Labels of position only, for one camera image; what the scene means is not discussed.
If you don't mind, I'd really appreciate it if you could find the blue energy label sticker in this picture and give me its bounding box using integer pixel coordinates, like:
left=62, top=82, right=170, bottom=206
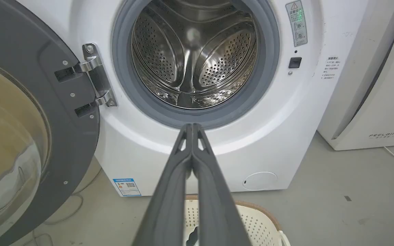
left=113, top=178, right=142, bottom=197

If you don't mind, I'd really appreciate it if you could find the white air purifier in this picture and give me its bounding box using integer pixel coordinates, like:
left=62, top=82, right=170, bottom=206
left=317, top=0, right=394, bottom=151

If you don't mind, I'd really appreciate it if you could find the grey warning label sticker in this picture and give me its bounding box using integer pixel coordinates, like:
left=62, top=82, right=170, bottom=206
left=285, top=0, right=308, bottom=47

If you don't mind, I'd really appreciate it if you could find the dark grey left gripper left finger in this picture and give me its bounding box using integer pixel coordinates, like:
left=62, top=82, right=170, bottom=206
left=132, top=123, right=193, bottom=246

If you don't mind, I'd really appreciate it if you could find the grey washing machine door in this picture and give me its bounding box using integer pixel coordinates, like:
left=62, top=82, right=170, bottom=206
left=0, top=0, right=101, bottom=246

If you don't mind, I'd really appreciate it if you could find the white perforated laundry basket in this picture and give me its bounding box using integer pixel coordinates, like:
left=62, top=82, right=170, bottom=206
left=185, top=195, right=291, bottom=246

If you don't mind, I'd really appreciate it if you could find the metal washing machine door hinge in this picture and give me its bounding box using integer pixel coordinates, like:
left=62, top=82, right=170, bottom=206
left=75, top=43, right=117, bottom=107

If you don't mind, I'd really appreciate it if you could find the white front-load washing machine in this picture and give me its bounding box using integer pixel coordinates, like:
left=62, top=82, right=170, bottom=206
left=16, top=0, right=368, bottom=197

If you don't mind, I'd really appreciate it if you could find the thin grey floor cable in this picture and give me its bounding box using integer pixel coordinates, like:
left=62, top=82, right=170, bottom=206
left=23, top=167, right=102, bottom=246

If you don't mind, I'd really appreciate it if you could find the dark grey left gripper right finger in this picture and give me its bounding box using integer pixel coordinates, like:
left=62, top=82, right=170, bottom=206
left=192, top=123, right=252, bottom=246

